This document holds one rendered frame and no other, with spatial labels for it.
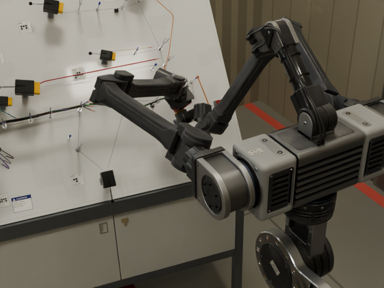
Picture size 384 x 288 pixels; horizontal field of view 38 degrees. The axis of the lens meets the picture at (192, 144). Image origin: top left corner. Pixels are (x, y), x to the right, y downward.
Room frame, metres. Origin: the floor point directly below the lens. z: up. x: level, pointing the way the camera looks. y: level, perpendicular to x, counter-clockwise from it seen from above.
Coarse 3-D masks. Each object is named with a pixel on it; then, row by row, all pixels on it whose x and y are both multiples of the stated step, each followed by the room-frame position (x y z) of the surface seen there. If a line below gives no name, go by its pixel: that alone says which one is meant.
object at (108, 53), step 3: (90, 51) 2.08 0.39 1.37; (102, 51) 2.07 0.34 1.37; (105, 51) 2.07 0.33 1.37; (108, 51) 2.07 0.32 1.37; (111, 51) 2.08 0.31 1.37; (90, 54) 2.07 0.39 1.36; (102, 54) 2.06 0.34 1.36; (105, 54) 2.07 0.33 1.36; (108, 54) 2.07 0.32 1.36; (111, 54) 2.07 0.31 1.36; (102, 57) 2.05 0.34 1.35; (105, 57) 2.06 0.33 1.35; (108, 57) 2.06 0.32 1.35; (111, 57) 2.06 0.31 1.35; (102, 60) 2.10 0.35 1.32; (105, 60) 2.08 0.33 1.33; (108, 60) 2.07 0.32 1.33; (102, 63) 2.10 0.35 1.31; (105, 63) 2.11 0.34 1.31
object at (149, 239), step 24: (120, 216) 1.81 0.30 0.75; (144, 216) 1.85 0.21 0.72; (168, 216) 1.88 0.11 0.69; (192, 216) 1.92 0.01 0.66; (120, 240) 1.81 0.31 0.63; (144, 240) 1.84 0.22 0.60; (168, 240) 1.88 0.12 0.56; (192, 240) 1.92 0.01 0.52; (216, 240) 1.95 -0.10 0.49; (120, 264) 1.81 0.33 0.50; (144, 264) 1.84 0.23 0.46; (168, 264) 1.88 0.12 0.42
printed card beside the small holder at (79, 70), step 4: (76, 68) 2.07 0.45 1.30; (80, 68) 2.07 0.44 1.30; (72, 72) 2.06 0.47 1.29; (76, 72) 2.06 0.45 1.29; (80, 72) 2.06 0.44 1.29; (84, 72) 2.07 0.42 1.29; (76, 76) 2.05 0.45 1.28; (80, 76) 2.05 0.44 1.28; (84, 76) 2.06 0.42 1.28; (76, 80) 2.04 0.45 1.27
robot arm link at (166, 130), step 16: (112, 80) 1.48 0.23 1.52; (96, 96) 1.44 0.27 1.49; (112, 96) 1.41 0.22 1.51; (128, 96) 1.42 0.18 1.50; (128, 112) 1.36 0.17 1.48; (144, 112) 1.33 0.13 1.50; (144, 128) 1.30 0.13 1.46; (160, 128) 1.28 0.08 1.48; (176, 128) 1.26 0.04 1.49; (192, 128) 1.25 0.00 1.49; (176, 144) 1.26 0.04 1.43; (192, 144) 1.19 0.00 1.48; (208, 144) 1.20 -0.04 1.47
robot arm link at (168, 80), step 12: (120, 72) 1.55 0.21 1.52; (132, 84) 1.56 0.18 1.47; (144, 84) 1.63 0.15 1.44; (156, 84) 1.69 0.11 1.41; (168, 84) 1.75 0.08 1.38; (180, 84) 1.81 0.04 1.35; (132, 96) 1.57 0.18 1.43; (144, 96) 1.63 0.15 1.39; (156, 96) 1.70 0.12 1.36; (168, 96) 1.77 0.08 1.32
